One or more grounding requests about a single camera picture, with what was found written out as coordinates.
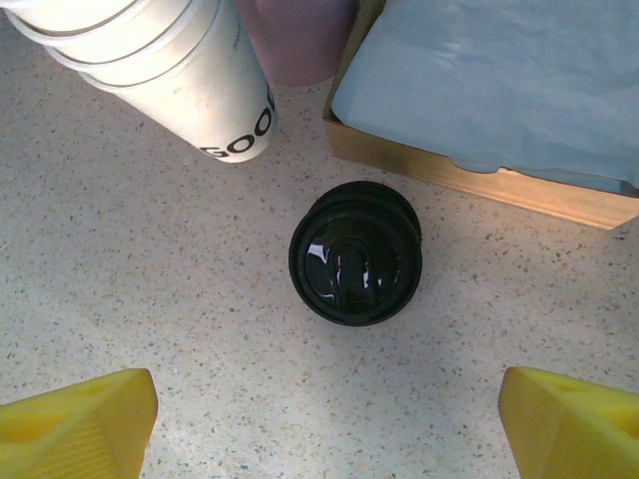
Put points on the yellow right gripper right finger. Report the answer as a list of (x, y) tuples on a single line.
[(574, 434)]

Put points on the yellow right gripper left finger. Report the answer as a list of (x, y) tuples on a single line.
[(75, 434)]

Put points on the stack of black cup lids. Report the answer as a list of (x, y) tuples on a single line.
[(354, 259)]

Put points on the brown cardboard tray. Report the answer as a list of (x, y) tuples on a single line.
[(449, 169)]

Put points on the stack of white napkins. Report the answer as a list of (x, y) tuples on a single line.
[(499, 85)]

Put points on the stack of white paper cups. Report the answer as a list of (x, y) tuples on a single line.
[(175, 75)]

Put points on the pink holder cup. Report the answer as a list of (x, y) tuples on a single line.
[(299, 40)]

